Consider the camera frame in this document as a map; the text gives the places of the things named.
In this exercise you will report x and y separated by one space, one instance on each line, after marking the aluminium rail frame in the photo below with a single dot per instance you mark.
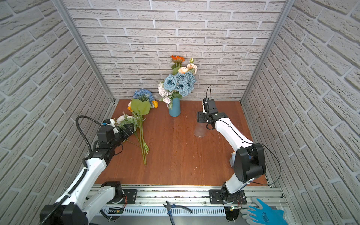
151 199

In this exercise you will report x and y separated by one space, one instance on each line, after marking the blue work glove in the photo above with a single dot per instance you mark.
262 214

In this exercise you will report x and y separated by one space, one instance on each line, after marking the peach rose flower stem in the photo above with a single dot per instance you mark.
190 68

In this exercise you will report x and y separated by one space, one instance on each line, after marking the white pink flower bunch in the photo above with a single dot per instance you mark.
128 119

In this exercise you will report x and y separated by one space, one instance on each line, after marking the blue hydrangea flower stem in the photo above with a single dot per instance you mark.
144 95

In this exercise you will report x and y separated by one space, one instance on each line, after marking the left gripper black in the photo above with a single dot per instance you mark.
125 131

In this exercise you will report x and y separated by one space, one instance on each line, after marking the teal ceramic vase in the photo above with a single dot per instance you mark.
175 110

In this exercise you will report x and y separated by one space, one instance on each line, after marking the clear ribbed glass vase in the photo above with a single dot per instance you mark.
200 130

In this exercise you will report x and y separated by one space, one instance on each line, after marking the yellow white poppy stem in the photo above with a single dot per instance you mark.
139 109

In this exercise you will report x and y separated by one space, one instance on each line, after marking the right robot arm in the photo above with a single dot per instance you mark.
247 161

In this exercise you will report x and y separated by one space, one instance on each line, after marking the blue spray bottle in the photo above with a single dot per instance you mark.
232 159

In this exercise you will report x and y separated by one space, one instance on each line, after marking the orange gerbera flower stem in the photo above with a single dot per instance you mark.
177 63

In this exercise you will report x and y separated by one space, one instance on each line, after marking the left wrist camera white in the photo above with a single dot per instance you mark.
111 122

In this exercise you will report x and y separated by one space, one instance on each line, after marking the white lilac flower bouquet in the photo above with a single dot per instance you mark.
166 96

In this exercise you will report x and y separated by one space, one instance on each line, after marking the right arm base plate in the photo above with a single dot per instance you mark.
220 196

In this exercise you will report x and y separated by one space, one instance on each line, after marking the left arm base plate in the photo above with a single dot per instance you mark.
129 197

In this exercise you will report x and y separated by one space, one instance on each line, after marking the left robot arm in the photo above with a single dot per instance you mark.
74 207

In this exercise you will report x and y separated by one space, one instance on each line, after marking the dusty blue flower stem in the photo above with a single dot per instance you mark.
180 85

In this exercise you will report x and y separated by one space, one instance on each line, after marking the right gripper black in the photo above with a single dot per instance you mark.
200 115

